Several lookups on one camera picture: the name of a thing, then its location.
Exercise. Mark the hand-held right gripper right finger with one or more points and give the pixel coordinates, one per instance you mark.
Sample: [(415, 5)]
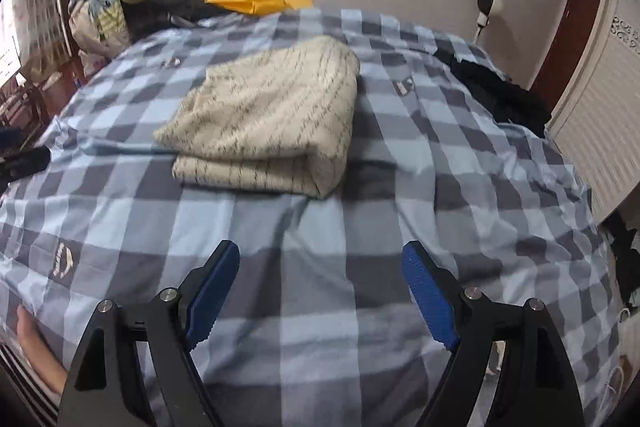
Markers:
[(432, 297)]

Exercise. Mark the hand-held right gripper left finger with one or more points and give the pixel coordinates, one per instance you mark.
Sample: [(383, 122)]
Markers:
[(212, 292)]

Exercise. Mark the cream plaid shirt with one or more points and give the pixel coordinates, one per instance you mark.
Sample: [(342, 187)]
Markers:
[(280, 117)]

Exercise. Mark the black clothes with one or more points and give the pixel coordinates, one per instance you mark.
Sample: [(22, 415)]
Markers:
[(505, 97)]

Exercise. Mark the blue checkered bed blanket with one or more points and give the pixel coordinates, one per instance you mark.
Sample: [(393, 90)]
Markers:
[(325, 287)]

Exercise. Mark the person's bare leg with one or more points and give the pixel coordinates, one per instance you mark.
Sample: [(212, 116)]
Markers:
[(40, 352)]

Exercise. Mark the striped cloth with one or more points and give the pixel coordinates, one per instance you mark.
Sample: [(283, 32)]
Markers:
[(22, 387)]

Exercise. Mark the dark cloth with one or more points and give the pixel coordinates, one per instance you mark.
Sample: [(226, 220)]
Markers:
[(25, 164)]

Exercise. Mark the white louvered panel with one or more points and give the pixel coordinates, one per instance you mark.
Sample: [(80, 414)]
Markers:
[(605, 117)]

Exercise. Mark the pile of bedding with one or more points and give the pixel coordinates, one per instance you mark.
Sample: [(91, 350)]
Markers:
[(125, 2)]

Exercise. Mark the brown door frame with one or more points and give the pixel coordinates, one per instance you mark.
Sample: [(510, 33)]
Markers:
[(565, 37)]

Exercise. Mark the white security camera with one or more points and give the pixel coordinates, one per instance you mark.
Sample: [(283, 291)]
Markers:
[(486, 9)]

